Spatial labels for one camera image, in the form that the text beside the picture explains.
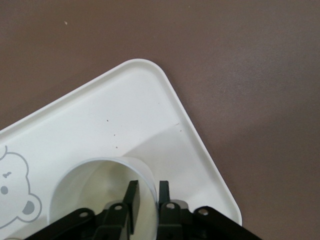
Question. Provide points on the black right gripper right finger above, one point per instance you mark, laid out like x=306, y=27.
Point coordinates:
x=165, y=197

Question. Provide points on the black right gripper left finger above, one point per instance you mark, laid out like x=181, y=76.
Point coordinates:
x=132, y=200

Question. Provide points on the white plastic cup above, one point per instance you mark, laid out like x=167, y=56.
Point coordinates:
x=82, y=190

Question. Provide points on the cream bear print tray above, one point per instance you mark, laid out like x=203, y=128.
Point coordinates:
x=112, y=112

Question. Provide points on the brown table mat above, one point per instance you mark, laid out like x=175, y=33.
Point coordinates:
x=225, y=50

